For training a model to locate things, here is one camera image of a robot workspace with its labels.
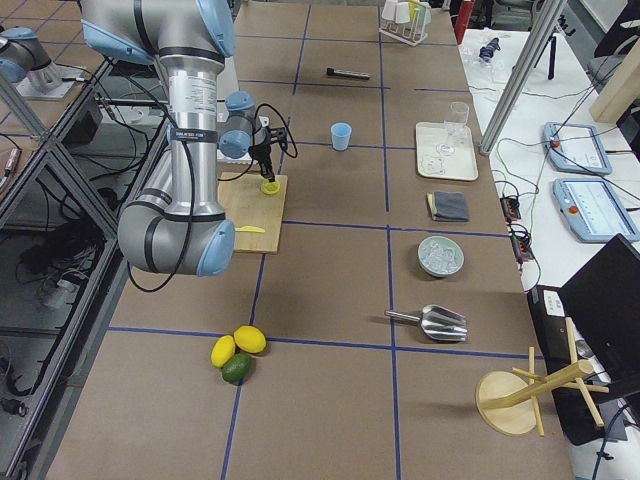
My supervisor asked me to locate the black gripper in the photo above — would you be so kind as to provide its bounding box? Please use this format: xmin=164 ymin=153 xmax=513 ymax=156
xmin=255 ymin=144 xmax=276 ymax=182

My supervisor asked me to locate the steel muddler black tip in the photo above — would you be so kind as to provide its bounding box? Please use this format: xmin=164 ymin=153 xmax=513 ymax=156
xmin=326 ymin=67 xmax=371 ymax=81

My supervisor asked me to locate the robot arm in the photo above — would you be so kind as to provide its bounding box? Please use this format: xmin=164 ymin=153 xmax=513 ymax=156
xmin=1 ymin=27 xmax=52 ymax=83
xmin=81 ymin=1 xmax=275 ymax=276

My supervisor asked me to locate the light blue plastic cup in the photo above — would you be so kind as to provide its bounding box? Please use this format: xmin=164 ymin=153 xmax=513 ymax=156
xmin=330 ymin=122 xmax=352 ymax=151

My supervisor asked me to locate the yellow cup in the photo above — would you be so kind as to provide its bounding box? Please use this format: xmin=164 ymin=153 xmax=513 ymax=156
xmin=409 ymin=1 xmax=420 ymax=20

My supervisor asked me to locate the mint green cup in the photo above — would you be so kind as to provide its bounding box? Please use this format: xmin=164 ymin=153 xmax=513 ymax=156
xmin=416 ymin=2 xmax=431 ymax=29

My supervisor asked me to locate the wooden cutting board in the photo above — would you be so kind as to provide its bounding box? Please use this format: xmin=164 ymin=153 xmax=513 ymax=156
xmin=218 ymin=172 xmax=288 ymax=254

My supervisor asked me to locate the yellow plastic knife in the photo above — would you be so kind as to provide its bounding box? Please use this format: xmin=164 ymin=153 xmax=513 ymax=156
xmin=235 ymin=225 xmax=266 ymax=234

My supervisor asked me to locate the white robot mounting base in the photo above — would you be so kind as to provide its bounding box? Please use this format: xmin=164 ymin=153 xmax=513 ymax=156
xmin=216 ymin=56 xmax=264 ymax=164

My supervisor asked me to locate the cream bear serving tray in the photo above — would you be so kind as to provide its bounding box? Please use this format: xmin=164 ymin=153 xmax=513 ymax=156
xmin=415 ymin=122 xmax=479 ymax=181

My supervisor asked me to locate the grey folded cloth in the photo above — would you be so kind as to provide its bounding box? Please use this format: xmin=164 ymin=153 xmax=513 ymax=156
xmin=426 ymin=191 xmax=470 ymax=222

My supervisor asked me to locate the green bowl of ice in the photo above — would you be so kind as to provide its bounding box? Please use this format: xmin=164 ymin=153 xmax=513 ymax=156
xmin=417 ymin=236 xmax=464 ymax=278

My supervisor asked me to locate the clear wine glass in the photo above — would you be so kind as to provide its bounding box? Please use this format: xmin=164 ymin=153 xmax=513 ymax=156
xmin=441 ymin=101 xmax=469 ymax=154

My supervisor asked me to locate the green lime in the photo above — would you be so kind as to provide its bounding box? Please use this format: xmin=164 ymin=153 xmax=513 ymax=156
xmin=222 ymin=353 xmax=253 ymax=384

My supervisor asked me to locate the metal ice scoop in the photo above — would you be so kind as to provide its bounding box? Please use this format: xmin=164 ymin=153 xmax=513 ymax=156
xmin=384 ymin=304 xmax=468 ymax=343

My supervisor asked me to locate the blue folded umbrella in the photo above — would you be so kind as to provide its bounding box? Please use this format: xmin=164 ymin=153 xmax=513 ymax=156
xmin=479 ymin=37 xmax=501 ymax=62

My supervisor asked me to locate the red cylinder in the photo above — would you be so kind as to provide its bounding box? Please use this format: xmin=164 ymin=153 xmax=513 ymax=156
xmin=455 ymin=0 xmax=475 ymax=35

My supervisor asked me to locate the far blue teach pendant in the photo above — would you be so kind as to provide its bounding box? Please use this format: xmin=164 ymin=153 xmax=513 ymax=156
xmin=542 ymin=122 xmax=612 ymax=175

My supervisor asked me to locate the blue teach pendant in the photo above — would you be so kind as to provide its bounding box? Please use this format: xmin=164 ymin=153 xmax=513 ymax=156
xmin=552 ymin=179 xmax=639 ymax=243
xmin=542 ymin=122 xmax=612 ymax=175

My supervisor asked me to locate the near blue teach pendant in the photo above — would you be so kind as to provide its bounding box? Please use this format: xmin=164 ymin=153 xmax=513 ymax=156
xmin=552 ymin=179 xmax=639 ymax=243

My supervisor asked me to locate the wooden mug tree stand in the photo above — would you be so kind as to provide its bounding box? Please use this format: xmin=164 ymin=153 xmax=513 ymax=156
xmin=475 ymin=317 xmax=609 ymax=436

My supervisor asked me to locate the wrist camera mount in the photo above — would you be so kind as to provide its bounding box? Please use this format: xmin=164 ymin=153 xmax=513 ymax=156
xmin=249 ymin=127 xmax=288 ymax=160

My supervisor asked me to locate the white wire cup rack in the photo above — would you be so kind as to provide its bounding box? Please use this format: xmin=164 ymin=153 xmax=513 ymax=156
xmin=379 ymin=15 xmax=427 ymax=46

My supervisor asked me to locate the aluminium frame post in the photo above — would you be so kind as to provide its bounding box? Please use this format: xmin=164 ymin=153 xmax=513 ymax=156
xmin=479 ymin=0 xmax=567 ymax=156

